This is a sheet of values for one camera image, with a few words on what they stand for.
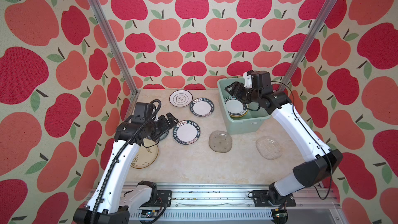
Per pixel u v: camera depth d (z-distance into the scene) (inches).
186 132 39.3
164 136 37.6
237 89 25.6
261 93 21.8
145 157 33.9
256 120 32.4
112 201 14.7
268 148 35.8
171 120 25.0
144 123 18.7
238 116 41.1
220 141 36.8
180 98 45.8
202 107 44.0
